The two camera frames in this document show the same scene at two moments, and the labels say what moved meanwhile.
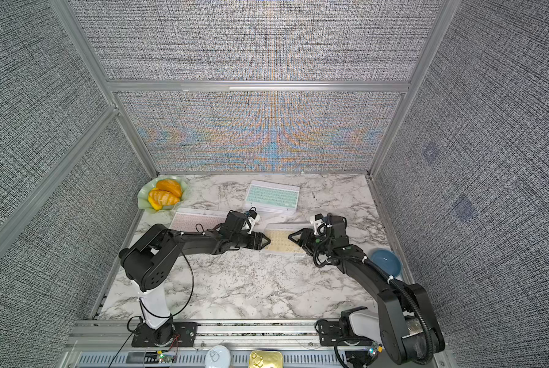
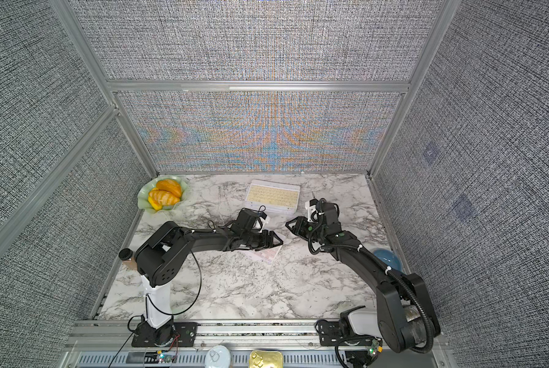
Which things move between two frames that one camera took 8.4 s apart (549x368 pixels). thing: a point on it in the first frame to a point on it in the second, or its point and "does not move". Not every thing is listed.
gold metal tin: x=265 y=359 does not move
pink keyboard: x=187 y=218 to x=266 y=254
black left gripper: x=257 y=241 does not move
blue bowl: x=388 y=260 does not move
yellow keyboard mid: x=280 y=243 to x=276 y=198
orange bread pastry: x=167 y=192 does not move
